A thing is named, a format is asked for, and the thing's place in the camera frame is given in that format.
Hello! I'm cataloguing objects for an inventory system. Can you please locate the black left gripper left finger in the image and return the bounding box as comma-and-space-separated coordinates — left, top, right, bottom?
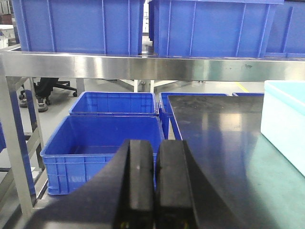
26, 140, 154, 229

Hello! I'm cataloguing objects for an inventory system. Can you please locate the blue bin upper shelf middle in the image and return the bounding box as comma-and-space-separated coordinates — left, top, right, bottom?
149, 0, 284, 58

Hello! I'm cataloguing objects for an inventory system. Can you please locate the blue bin behind table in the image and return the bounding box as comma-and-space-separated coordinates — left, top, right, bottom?
158, 92, 228, 139

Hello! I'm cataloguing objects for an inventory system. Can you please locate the stainless steel shelf rack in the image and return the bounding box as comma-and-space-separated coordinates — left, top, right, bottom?
0, 45, 305, 219

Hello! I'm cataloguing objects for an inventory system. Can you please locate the blue bin lower front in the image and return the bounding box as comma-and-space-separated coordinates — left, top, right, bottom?
41, 115, 164, 196

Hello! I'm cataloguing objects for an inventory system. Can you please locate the black office chair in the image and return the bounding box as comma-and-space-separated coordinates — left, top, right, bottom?
34, 78, 77, 112

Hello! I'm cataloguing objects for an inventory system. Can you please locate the blue bin far right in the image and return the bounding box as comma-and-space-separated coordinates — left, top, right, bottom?
232, 92, 264, 96

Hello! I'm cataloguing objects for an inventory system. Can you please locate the blue bin shelf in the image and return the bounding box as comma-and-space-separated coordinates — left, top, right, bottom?
149, 0, 284, 58
12, 0, 144, 55
265, 0, 305, 58

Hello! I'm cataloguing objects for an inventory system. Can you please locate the blue bin upper shelf right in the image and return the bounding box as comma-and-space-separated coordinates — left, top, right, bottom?
265, 0, 305, 58

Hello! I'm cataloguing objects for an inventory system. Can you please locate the light blue plastic tub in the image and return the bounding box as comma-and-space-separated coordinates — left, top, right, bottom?
261, 80, 305, 175

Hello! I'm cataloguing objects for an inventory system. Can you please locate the blue bin upper shelf left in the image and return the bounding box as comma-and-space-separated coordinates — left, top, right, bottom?
12, 0, 144, 55

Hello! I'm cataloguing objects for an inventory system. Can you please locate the blue bin lower back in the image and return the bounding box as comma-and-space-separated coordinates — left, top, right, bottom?
69, 92, 158, 116

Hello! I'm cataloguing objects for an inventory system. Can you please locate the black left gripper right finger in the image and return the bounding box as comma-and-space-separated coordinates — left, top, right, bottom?
155, 140, 241, 229

